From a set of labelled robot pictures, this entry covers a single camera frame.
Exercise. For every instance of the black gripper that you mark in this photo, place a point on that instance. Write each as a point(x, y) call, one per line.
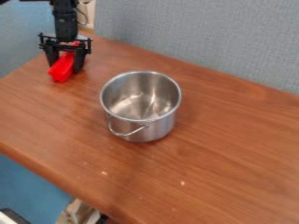
point(80, 45)

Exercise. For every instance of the red plastic block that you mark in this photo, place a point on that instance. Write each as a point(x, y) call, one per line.
point(61, 69)

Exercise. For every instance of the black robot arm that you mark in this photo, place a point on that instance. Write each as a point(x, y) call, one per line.
point(65, 40)

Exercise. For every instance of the stainless steel pot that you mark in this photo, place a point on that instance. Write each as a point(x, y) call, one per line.
point(140, 101)

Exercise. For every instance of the black and white device corner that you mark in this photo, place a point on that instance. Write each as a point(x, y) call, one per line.
point(9, 217)

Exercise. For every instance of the light wooden frame under table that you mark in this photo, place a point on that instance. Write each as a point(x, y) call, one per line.
point(79, 213)

